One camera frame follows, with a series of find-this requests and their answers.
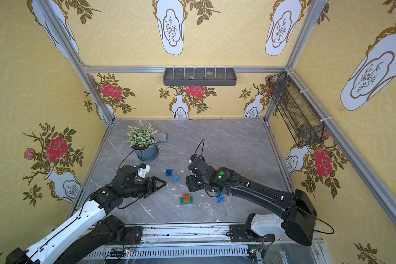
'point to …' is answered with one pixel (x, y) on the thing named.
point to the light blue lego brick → (175, 177)
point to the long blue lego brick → (220, 198)
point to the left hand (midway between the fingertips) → (165, 186)
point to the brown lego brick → (186, 197)
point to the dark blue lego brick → (169, 172)
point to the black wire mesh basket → (304, 126)
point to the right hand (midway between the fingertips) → (190, 185)
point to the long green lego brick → (186, 203)
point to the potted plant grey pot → (146, 153)
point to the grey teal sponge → (163, 137)
